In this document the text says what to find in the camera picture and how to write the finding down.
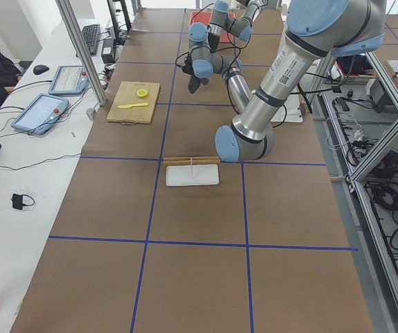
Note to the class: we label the bamboo cutting board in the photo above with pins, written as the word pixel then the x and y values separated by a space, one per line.
pixel 126 94

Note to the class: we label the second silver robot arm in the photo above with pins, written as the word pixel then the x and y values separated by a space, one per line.
pixel 220 20

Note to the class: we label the blue teach pendant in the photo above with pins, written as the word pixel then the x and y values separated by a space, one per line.
pixel 41 114
pixel 69 80

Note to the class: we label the small black device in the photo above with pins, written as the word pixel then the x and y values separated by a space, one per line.
pixel 20 201

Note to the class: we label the yellow plastic knife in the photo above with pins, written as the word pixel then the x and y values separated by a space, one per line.
pixel 134 105

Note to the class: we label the aluminium frame post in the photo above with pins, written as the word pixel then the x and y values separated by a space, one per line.
pixel 70 21

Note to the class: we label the black computer mouse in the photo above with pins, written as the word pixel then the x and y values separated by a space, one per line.
pixel 40 69

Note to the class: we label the aluminium frame rails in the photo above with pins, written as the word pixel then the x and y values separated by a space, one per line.
pixel 359 130

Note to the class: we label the far blue teach pendant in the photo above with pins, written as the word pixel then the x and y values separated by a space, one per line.
pixel 69 80

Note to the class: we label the white rack tray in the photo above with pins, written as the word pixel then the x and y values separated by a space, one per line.
pixel 192 175

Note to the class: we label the left wooden rack dowel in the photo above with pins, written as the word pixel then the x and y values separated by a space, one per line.
pixel 189 162

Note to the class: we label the pink plastic bin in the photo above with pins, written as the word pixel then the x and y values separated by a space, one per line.
pixel 204 18

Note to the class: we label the black power adapter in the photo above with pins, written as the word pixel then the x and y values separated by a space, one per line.
pixel 108 51

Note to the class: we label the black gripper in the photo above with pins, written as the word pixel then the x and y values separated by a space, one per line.
pixel 194 84

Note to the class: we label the near blue teach pendant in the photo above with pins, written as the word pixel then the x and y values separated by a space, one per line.
pixel 41 114

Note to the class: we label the black keyboard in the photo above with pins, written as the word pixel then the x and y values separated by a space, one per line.
pixel 90 34

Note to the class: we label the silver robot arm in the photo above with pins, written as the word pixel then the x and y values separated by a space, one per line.
pixel 313 30

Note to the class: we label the yellow lemon slices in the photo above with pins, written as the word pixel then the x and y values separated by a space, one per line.
pixel 142 93

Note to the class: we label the grey and pink cloth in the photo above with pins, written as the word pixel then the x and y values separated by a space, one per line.
pixel 195 83

